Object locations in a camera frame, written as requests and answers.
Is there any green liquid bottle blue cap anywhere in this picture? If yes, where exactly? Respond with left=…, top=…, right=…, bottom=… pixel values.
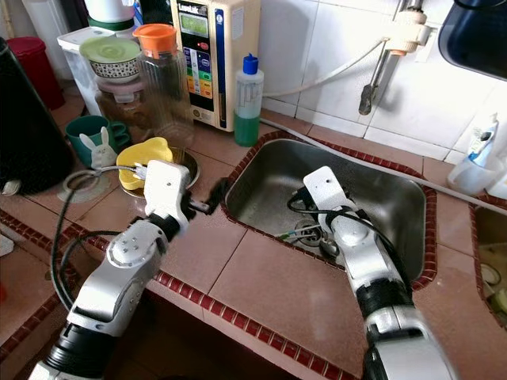
left=234, top=54, right=265, bottom=148

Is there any blue white toothpaste tube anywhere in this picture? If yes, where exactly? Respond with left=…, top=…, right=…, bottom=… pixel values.
left=467, top=113, right=500, bottom=169

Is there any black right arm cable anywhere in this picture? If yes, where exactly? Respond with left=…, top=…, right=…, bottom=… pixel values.
left=288, top=194, right=421, bottom=298

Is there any cream flexible hose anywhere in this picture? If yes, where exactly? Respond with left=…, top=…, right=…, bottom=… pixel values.
left=263, top=36, right=397, bottom=100

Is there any metal spoon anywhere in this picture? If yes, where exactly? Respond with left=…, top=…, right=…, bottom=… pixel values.
left=313, top=236, right=341, bottom=260

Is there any white jug green band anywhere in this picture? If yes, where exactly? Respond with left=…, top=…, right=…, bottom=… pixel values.
left=86, top=0, right=137, bottom=35

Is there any clear pitcher orange lid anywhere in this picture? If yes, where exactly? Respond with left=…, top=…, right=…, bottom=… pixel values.
left=133, top=24, right=196, bottom=149

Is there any cream hose diverter valve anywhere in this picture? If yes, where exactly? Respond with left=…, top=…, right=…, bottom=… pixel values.
left=384, top=6, right=438, bottom=56

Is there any red canister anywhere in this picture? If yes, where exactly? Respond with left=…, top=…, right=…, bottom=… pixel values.
left=28, top=36, right=67, bottom=110

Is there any clear container white lid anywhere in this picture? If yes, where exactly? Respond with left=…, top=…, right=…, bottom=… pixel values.
left=57, top=28, right=108, bottom=117

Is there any clear plastic cup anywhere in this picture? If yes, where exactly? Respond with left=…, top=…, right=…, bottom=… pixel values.
left=448, top=150, right=504, bottom=198

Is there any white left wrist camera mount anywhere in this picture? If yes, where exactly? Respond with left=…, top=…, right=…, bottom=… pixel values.
left=144, top=161, right=193, bottom=224

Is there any beige water ionizer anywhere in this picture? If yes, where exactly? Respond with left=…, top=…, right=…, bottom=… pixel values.
left=170, top=0, right=261, bottom=132

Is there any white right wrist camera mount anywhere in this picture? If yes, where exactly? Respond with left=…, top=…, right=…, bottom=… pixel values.
left=303, top=166, right=359, bottom=222

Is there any black electric kettle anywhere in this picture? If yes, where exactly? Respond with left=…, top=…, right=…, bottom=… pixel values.
left=0, top=44, right=78, bottom=196

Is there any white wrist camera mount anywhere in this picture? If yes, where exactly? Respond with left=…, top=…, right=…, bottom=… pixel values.
left=303, top=166, right=359, bottom=222
left=144, top=161, right=193, bottom=224

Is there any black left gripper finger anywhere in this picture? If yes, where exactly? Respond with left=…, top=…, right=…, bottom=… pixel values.
left=204, top=179, right=232, bottom=213

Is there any yellow heart-shaped bowl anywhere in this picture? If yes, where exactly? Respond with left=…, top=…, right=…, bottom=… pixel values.
left=116, top=137, right=174, bottom=192

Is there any stainless steel sink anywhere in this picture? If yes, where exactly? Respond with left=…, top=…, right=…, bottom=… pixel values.
left=222, top=131, right=439, bottom=291
left=471, top=202, right=507, bottom=331

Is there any patterned bowl green lid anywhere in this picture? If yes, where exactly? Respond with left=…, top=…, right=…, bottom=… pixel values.
left=79, top=36, right=142, bottom=83

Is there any green rabbit mug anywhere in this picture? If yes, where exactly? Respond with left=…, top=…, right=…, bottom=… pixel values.
left=65, top=115, right=132, bottom=169

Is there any glass jar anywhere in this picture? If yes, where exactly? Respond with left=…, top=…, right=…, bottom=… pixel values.
left=95, top=78, right=153, bottom=145

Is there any green white handled utensil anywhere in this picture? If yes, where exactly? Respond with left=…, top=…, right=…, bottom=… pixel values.
left=277, top=222, right=322, bottom=245

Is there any dark blue plastic tray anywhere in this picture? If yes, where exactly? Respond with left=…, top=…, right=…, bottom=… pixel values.
left=438, top=0, right=507, bottom=82

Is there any clear round ring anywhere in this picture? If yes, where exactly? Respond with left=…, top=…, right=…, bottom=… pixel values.
left=63, top=170, right=121, bottom=205

